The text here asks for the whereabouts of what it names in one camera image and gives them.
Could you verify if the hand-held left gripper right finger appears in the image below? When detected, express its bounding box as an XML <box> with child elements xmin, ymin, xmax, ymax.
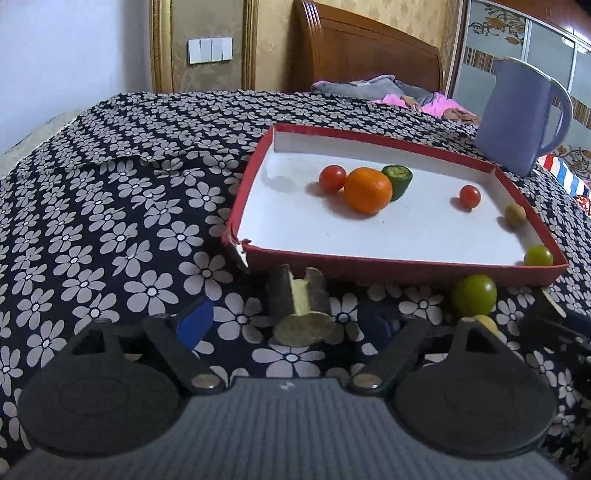
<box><xmin>347</xmin><ymin>308</ymin><xmax>515</xmax><ymax>396</ymax></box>

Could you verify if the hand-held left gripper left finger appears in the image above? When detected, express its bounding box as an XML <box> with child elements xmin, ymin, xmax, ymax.
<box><xmin>60</xmin><ymin>299</ymin><xmax>225</xmax><ymax>396</ymax></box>

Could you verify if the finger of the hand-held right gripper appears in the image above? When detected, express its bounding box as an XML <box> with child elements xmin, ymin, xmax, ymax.
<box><xmin>519</xmin><ymin>302</ymin><xmax>591</xmax><ymax>354</ymax></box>

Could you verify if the sugar cane piece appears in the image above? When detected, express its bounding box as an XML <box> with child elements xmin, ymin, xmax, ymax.
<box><xmin>541</xmin><ymin>289</ymin><xmax>568</xmax><ymax>319</ymax></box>
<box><xmin>267</xmin><ymin>264</ymin><xmax>345</xmax><ymax>347</ymax></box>

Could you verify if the small green tomato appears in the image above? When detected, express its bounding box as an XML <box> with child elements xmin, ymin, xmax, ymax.
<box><xmin>523</xmin><ymin>246</ymin><xmax>554</xmax><ymax>267</ymax></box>

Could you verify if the large green tomato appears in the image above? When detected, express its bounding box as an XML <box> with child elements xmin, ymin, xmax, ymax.
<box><xmin>451</xmin><ymin>274</ymin><xmax>498</xmax><ymax>319</ymax></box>

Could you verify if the red shallow cardboard box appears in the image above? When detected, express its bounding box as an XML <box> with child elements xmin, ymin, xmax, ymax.
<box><xmin>222</xmin><ymin>123</ymin><xmax>570</xmax><ymax>288</ymax></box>

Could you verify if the orange tangerine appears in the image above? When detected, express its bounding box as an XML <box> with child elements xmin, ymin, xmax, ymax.
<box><xmin>344</xmin><ymin>167</ymin><xmax>393</xmax><ymax>215</ymax></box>

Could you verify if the green cucumber piece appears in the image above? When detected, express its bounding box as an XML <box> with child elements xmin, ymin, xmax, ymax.
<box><xmin>381</xmin><ymin>165</ymin><xmax>413</xmax><ymax>202</ymax></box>

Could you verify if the red cherry tomato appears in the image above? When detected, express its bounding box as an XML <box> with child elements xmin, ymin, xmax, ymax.
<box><xmin>458</xmin><ymin>185</ymin><xmax>482</xmax><ymax>209</ymax></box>
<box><xmin>318</xmin><ymin>165</ymin><xmax>347</xmax><ymax>193</ymax></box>

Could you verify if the black floral tablecloth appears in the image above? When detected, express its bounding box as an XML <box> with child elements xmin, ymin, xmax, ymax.
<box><xmin>0</xmin><ymin>90</ymin><xmax>591</xmax><ymax>476</ymax></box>

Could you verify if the striped colourful blanket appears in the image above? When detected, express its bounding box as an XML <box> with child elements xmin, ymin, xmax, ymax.
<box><xmin>536</xmin><ymin>154</ymin><xmax>591</xmax><ymax>216</ymax></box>

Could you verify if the blue electric kettle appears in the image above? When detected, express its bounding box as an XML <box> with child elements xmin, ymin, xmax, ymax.
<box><xmin>475</xmin><ymin>56</ymin><xmax>574</xmax><ymax>178</ymax></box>

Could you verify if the brown printed cloth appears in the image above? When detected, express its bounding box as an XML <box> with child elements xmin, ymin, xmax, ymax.
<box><xmin>441</xmin><ymin>108</ymin><xmax>482</xmax><ymax>126</ymax></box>

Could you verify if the pink cloth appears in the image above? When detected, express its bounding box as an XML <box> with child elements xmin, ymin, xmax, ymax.
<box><xmin>374</xmin><ymin>92</ymin><xmax>462</xmax><ymax>119</ymax></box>

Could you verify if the grey blanket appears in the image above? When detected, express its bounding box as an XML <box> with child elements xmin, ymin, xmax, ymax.
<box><xmin>311</xmin><ymin>76</ymin><xmax>437</xmax><ymax>105</ymax></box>

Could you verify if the wooden bed headboard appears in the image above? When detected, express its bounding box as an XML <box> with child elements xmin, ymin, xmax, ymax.
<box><xmin>288</xmin><ymin>0</ymin><xmax>444</xmax><ymax>94</ymax></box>

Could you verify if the wardrobe with patterned sliding doors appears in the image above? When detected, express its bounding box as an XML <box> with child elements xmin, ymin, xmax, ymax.
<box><xmin>455</xmin><ymin>0</ymin><xmax>591</xmax><ymax>155</ymax></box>

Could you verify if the white wall light switch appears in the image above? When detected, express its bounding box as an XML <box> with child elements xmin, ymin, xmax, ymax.
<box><xmin>187</xmin><ymin>38</ymin><xmax>233</xmax><ymax>65</ymax></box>

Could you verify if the gold framed wall panel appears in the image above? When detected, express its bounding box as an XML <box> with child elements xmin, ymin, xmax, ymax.
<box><xmin>148</xmin><ymin>0</ymin><xmax>259</xmax><ymax>94</ymax></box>

